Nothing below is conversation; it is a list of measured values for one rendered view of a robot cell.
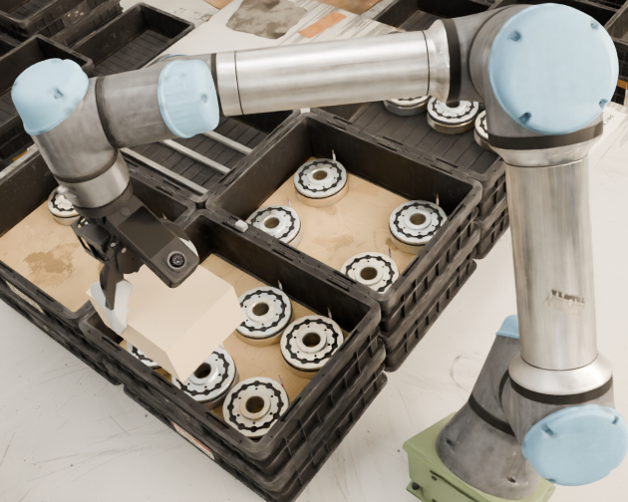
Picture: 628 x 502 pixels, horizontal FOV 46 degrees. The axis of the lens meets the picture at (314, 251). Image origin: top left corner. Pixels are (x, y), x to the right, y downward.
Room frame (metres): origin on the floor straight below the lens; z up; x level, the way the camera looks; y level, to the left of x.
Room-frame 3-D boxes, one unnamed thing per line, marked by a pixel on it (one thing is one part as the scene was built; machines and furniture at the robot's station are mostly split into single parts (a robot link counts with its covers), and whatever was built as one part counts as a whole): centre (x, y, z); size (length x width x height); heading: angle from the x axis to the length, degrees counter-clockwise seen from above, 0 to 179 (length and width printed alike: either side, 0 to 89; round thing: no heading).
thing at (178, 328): (0.63, 0.21, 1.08); 0.16 x 0.12 x 0.07; 41
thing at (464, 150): (1.11, -0.29, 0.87); 0.40 x 0.30 x 0.11; 42
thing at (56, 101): (0.64, 0.22, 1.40); 0.09 x 0.08 x 0.11; 87
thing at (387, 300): (0.91, -0.07, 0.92); 0.40 x 0.30 x 0.02; 42
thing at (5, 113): (1.99, 0.78, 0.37); 0.40 x 0.30 x 0.45; 131
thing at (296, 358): (0.67, 0.03, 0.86); 0.10 x 0.10 x 0.01
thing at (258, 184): (0.91, -0.07, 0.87); 0.40 x 0.30 x 0.11; 42
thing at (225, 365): (0.66, 0.21, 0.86); 0.10 x 0.10 x 0.01
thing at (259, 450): (0.71, 0.16, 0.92); 0.40 x 0.30 x 0.02; 42
